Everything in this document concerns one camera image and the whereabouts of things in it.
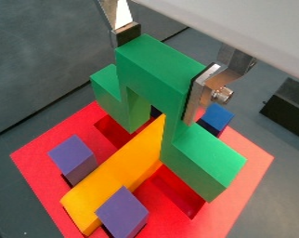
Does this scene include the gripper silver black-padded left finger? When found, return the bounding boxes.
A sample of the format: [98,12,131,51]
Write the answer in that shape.
[95,0,142,48]

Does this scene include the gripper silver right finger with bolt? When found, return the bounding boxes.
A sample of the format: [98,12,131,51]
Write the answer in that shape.
[183,44,256,126]

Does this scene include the green bridge-shaped block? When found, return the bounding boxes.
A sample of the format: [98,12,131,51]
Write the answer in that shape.
[91,34,247,202]

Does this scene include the black metal fixture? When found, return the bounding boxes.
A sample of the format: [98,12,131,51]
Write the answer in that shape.
[260,78,299,136]

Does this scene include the red base board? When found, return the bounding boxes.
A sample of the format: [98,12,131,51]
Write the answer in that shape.
[11,103,274,238]

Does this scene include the dark blue peg right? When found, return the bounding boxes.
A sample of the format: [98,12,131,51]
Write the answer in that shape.
[198,103,235,138]

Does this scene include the dark blue peg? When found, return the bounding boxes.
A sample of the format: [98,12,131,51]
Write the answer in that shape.
[198,103,235,138]
[150,107,163,118]

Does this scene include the dark blue peg left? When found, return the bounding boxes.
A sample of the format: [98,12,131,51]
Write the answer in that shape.
[150,107,163,118]

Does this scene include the yellow long bar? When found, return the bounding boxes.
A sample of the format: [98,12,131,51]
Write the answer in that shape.
[62,114,167,236]

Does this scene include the purple peg left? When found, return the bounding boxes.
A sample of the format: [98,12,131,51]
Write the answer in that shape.
[48,135,98,187]

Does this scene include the purple peg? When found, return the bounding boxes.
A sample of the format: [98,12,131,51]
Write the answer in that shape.
[96,187,150,238]
[48,135,98,187]

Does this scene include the purple peg right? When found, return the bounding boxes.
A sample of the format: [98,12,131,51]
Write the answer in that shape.
[96,187,150,238]

